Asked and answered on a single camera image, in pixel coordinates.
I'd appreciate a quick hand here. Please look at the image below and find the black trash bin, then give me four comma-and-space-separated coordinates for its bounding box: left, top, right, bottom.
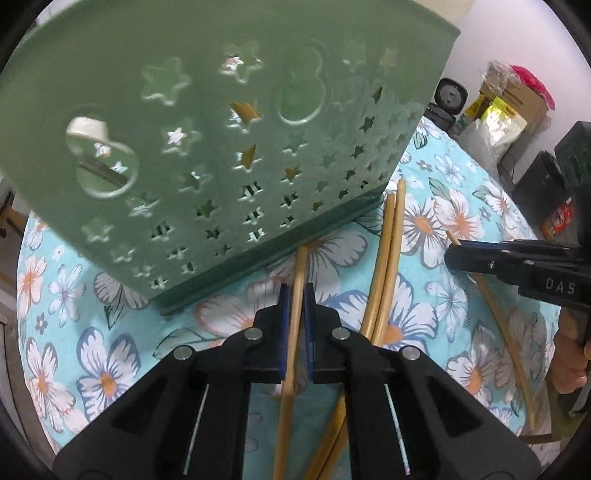
512, 151, 568, 229

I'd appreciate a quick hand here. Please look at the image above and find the green perforated utensil holder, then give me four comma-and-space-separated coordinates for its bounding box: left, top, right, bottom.
1, 1, 459, 314

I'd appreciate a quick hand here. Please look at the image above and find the cardboard box with bags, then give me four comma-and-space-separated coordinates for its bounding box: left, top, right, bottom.
480, 60, 555, 132

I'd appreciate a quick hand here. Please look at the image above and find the floral turquoise tablecloth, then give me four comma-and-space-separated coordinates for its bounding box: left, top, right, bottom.
15, 115, 562, 480

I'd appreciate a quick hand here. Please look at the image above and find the yellow green bag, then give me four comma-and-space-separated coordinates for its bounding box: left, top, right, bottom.
458, 97, 528, 173

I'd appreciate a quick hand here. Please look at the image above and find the bamboo chopstick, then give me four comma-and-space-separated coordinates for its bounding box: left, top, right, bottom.
304, 194, 396, 480
272, 245, 308, 480
445, 229, 538, 432
320, 179, 406, 479

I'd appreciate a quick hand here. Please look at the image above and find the black rice cooker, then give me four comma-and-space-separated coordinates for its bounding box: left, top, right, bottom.
424, 78, 468, 132

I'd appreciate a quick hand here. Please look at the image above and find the white ceramic soup spoon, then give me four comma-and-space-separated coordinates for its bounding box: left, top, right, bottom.
66, 116, 108, 143

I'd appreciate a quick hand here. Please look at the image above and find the person right hand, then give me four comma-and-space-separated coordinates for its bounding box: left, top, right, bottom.
549, 308, 590, 394

